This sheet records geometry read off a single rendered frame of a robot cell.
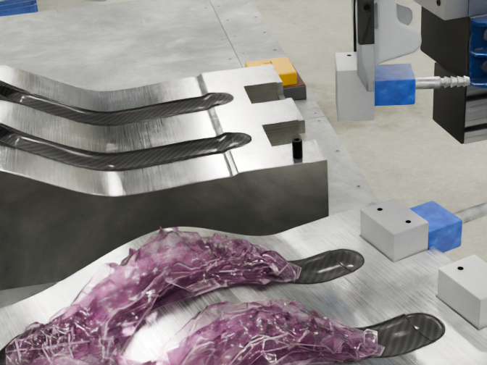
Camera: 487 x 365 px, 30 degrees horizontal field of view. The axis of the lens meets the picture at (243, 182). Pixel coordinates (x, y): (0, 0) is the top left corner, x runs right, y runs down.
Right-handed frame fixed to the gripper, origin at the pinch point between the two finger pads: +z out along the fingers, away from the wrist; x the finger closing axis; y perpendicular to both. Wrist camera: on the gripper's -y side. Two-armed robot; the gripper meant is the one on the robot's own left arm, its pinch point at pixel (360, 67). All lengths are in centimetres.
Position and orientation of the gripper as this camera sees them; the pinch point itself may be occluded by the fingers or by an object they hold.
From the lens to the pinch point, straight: 90.9
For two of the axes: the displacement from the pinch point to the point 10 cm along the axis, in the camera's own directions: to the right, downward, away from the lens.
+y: 10.0, -0.4, -0.8
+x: 0.5, -4.8, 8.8
